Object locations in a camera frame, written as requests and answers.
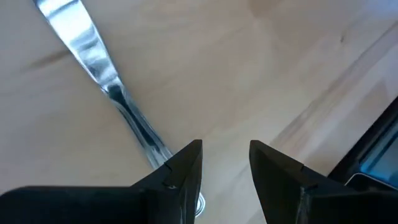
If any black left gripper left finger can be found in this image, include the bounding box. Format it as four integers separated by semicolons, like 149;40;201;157
0;139;203;224

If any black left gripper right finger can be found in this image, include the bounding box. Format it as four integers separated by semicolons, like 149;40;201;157
249;140;398;224

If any stainless steel table knife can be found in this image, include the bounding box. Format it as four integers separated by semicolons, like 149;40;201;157
32;0;206;217

